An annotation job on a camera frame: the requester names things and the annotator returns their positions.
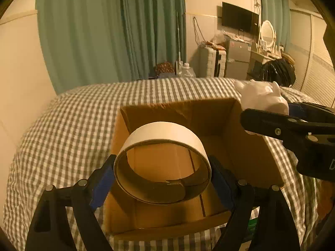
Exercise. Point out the green curtain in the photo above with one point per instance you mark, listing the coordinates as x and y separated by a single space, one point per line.
278 13
85 42

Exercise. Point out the clear water jug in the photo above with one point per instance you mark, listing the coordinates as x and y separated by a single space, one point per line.
186 71

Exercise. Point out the white suitcase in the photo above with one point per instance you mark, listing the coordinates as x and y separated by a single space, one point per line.
212 62

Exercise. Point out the grey mini fridge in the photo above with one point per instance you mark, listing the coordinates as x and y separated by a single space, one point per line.
237 59

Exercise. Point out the white oval vanity mirror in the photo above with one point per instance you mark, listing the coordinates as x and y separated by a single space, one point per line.
267 34

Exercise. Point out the white tape roll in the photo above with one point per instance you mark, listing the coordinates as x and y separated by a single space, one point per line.
162 163

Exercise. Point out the green right curtain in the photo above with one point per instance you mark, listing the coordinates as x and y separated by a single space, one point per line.
278 13

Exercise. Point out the white vanity desk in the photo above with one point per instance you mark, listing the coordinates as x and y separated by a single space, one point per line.
257 60

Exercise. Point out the brown patterned stool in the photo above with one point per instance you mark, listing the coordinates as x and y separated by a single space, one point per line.
164 70

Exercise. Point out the checkered grey bed cover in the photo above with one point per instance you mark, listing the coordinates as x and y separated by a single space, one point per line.
73 136

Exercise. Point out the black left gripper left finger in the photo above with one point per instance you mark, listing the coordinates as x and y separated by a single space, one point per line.
50 229

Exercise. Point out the brown cardboard box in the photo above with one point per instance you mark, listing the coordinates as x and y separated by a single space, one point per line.
216 122

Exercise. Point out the black backpack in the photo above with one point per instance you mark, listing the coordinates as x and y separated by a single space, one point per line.
280 71

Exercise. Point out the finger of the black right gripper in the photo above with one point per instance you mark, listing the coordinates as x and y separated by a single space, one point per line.
290 130
311 112

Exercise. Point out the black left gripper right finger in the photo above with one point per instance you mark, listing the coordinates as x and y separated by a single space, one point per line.
259 216

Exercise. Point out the black wall television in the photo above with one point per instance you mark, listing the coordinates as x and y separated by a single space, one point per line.
239 18

